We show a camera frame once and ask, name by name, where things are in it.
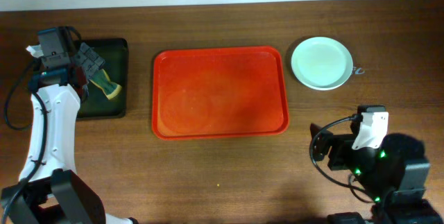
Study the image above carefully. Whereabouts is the red plastic tray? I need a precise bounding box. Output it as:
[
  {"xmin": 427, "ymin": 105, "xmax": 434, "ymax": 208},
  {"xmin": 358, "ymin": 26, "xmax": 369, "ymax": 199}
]
[{"xmin": 151, "ymin": 46, "xmax": 290, "ymax": 140}]

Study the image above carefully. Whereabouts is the white plate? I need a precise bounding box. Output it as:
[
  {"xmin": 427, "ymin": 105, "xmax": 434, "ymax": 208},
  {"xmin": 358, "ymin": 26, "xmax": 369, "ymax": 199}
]
[{"xmin": 292, "ymin": 65, "xmax": 352, "ymax": 91}]

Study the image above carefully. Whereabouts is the yellow green sponge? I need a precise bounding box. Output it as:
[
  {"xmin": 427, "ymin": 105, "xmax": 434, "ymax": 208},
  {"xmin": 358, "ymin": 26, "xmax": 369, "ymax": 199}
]
[{"xmin": 89, "ymin": 69, "xmax": 122, "ymax": 100}]

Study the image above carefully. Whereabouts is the black rectangular water tray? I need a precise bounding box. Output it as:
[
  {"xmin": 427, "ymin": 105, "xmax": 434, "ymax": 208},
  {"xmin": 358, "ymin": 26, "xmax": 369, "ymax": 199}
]
[{"xmin": 77, "ymin": 38, "xmax": 129, "ymax": 121}]

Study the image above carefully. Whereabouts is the light green plate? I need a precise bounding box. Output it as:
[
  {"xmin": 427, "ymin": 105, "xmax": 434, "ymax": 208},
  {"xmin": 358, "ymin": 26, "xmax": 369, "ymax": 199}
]
[{"xmin": 291, "ymin": 37, "xmax": 354, "ymax": 70}]

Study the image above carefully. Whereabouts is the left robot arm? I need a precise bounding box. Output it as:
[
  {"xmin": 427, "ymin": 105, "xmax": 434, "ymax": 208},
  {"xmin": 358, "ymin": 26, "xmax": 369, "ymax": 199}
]
[{"xmin": 1, "ymin": 26, "xmax": 136, "ymax": 223}]

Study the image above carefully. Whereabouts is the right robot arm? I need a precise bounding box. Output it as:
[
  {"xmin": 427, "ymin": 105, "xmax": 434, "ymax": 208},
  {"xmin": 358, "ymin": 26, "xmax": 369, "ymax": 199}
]
[{"xmin": 309, "ymin": 105, "xmax": 443, "ymax": 223}]

